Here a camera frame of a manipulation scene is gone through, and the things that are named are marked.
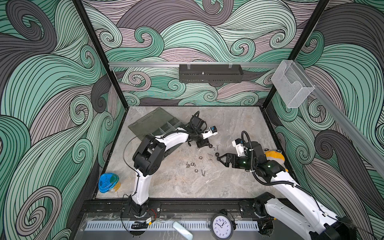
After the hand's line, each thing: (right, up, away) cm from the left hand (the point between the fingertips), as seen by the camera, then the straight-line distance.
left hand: (208, 138), depth 91 cm
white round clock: (+3, -37, -24) cm, 44 cm away
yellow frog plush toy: (+39, -9, -6) cm, 41 cm away
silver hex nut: (-8, -18, -6) cm, 20 cm away
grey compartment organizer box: (-36, +10, +19) cm, 42 cm away
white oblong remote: (-14, -38, -27) cm, 48 cm away
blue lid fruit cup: (-52, -19, -19) cm, 58 cm away
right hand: (+6, -10, -14) cm, 18 cm away
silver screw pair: (-4, -19, -6) cm, 21 cm away
